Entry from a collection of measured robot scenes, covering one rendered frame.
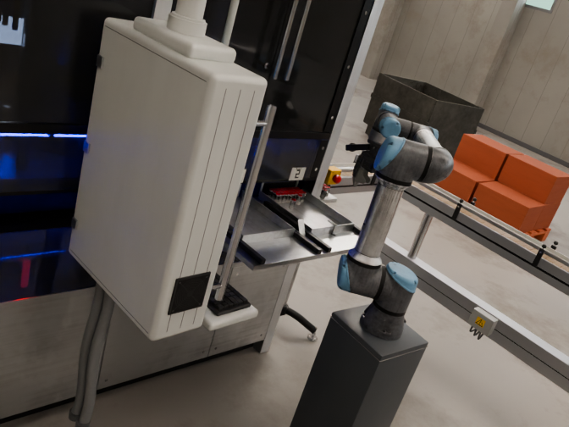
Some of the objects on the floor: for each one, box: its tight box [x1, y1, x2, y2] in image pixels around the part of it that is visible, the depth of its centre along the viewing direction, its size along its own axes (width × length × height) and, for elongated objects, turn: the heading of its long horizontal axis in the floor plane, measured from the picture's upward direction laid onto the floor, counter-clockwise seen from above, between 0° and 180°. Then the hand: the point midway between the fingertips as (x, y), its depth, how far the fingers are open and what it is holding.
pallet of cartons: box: [434, 134, 569, 241], centre depth 600 cm, size 90×121×72 cm
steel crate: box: [363, 73, 484, 158], centre depth 792 cm, size 99×122×83 cm
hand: (354, 183), depth 240 cm, fingers closed
